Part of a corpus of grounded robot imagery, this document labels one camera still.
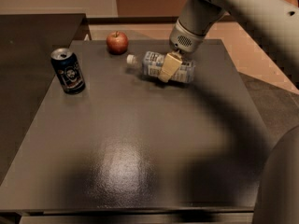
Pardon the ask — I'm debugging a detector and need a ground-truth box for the dark pepsi can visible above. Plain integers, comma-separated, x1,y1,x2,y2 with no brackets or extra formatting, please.
50,48,85,94

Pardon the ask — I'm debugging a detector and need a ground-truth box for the red apple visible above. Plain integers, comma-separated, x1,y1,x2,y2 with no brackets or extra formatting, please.
106,31,129,55

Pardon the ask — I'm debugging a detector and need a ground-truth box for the blue plastic water bottle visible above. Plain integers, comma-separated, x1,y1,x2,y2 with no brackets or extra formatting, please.
126,51,195,84

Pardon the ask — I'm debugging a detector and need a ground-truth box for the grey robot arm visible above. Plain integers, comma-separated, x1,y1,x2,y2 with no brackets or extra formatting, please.
169,0,299,224

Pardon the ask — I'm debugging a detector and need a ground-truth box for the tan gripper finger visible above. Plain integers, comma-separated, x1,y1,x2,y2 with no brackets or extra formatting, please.
158,52,182,82

